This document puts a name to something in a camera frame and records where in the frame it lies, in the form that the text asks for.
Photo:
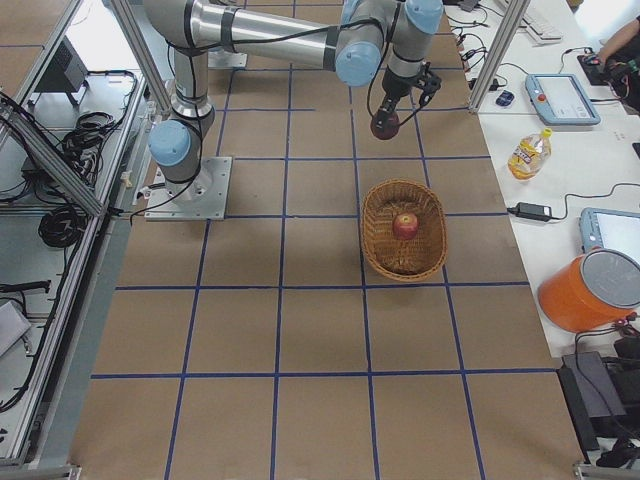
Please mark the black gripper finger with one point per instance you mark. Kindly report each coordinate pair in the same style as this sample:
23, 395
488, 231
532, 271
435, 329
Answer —
387, 107

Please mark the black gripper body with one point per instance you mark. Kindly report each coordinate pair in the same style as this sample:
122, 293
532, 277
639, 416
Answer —
394, 86

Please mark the dark red apple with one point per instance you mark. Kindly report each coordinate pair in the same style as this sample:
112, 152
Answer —
385, 128

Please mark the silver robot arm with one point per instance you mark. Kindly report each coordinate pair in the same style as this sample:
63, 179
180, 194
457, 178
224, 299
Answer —
392, 37

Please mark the person forearm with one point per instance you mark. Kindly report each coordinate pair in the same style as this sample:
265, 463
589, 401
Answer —
618, 40

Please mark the woven wicker basket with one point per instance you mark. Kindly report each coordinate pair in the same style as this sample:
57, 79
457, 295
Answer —
409, 261

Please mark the dark blue small pouch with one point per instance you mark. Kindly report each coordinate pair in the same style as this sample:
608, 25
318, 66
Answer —
505, 99

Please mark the orange juice bottle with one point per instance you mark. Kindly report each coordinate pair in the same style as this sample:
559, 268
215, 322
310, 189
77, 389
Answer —
530, 155

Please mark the white keyboard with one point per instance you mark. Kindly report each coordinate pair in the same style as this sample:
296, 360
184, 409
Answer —
539, 28

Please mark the blue teach pendant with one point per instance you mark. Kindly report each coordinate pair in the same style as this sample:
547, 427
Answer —
610, 229
560, 100

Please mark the black power adapter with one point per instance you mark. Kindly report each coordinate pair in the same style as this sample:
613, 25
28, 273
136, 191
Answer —
529, 211

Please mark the orange bucket with lid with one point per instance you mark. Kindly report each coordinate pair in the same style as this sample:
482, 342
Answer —
596, 288

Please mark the aluminium frame post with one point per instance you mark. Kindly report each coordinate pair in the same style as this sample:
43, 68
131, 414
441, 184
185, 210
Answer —
499, 46

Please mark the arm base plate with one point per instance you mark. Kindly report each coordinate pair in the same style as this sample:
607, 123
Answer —
205, 199
219, 59

